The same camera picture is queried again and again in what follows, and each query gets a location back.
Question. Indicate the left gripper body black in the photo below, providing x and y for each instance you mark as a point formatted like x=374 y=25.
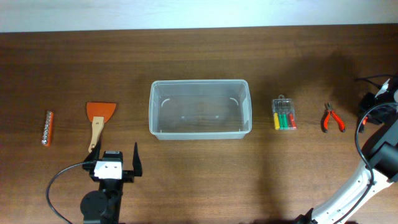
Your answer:
x=128 y=176

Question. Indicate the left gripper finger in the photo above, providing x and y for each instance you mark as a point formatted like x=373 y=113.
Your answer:
x=136 y=162
x=94 y=154

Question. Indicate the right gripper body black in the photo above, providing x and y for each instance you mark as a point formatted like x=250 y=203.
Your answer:
x=369 y=101

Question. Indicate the small red-handled pliers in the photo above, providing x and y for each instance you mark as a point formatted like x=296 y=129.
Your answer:
x=330 y=113

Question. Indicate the clear screwdriver set case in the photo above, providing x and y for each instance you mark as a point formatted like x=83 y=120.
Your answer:
x=283 y=112

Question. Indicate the orange-black long nose pliers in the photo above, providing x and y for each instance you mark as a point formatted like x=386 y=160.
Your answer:
x=361 y=123

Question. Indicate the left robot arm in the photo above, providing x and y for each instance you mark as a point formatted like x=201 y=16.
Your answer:
x=103 y=205

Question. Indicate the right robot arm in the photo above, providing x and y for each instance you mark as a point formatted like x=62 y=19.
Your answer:
x=376 y=171

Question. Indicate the clear plastic container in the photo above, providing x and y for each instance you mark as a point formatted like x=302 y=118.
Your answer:
x=200 y=109

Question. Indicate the orange socket bit holder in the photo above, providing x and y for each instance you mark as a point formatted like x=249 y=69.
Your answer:
x=48 y=129

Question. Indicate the orange scraper wooden handle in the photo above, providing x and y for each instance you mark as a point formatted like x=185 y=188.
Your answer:
x=98 y=114

